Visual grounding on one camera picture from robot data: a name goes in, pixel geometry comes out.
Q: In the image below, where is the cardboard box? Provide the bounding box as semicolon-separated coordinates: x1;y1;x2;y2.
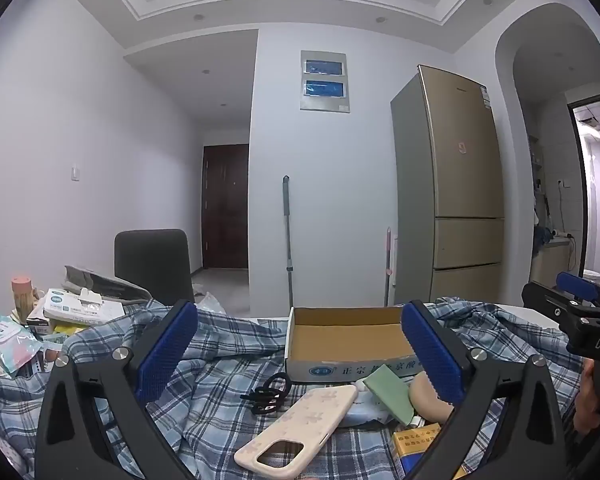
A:
284;306;431;383

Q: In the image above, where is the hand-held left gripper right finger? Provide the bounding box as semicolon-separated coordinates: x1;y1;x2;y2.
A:
401;300;568;480

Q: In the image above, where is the grey electrical panel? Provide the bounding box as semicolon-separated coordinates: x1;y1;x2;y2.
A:
299;50;352;113

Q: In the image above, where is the gold refrigerator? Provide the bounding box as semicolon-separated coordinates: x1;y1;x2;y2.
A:
391;65;506;306

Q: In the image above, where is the grey mop handle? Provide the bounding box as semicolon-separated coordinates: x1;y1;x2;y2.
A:
281;175;296;308

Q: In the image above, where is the pink mop handle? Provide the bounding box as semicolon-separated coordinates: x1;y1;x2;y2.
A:
382;227;398;307

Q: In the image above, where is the green square cloth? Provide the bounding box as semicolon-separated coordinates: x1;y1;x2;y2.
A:
364;376;416;425

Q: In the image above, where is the dark brown door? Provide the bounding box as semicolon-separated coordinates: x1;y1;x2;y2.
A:
201;144;250;271

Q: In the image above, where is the pastel wet wipes pack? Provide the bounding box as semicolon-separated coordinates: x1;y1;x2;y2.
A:
0;312;43;376

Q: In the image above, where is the yellow packet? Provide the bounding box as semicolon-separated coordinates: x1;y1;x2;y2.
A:
54;321;92;337

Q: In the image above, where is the beige round powder puff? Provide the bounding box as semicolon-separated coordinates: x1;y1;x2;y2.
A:
410;372;453;423

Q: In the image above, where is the yellow cigarette box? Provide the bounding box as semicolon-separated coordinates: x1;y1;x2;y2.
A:
391;422;468;480

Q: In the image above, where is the clear plastic bag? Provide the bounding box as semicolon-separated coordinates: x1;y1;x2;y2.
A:
195;291;228;316

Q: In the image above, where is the light blue tissue pack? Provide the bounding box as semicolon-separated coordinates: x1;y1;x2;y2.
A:
342;392;396;428

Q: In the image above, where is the blue plaid cloth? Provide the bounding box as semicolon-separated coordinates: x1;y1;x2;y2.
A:
0;296;600;480

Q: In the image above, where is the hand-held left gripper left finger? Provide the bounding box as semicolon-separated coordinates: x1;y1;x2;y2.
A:
34;299;199;480

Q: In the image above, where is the dark grey chair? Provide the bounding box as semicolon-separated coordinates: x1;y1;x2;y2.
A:
114;229;196;306

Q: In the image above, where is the white tissue box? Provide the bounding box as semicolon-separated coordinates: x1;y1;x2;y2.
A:
42;287;126;322

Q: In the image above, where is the grey bag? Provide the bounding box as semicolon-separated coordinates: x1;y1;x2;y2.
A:
62;265;153;303

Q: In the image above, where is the beige floral phone case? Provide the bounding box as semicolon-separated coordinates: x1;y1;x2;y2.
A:
234;384;358;477

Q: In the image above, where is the bundle of black hair ties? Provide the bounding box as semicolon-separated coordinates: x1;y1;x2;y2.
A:
240;372;293;415

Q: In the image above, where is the person's right hand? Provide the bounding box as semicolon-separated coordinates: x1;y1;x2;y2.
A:
572;360;600;433

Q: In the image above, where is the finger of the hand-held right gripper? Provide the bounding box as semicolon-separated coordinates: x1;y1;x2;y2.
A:
556;271;600;310
522;281;600;333

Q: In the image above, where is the beige vanity cabinet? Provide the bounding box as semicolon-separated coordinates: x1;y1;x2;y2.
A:
530;237;576;286

